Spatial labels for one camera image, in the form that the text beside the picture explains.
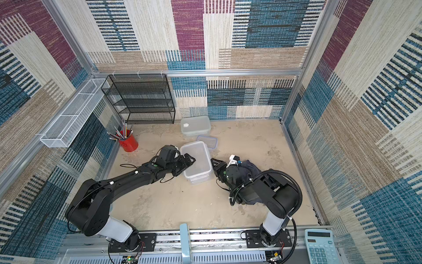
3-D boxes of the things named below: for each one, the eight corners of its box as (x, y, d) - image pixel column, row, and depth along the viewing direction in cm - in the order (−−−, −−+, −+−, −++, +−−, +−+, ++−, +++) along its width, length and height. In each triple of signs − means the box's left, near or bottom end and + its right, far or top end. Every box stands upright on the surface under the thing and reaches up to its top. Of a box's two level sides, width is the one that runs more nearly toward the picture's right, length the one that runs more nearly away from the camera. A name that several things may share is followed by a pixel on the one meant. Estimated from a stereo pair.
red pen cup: (125, 154, 107) (117, 143, 98) (127, 141, 113) (119, 130, 104) (137, 151, 108) (130, 141, 99) (138, 139, 114) (132, 128, 105)
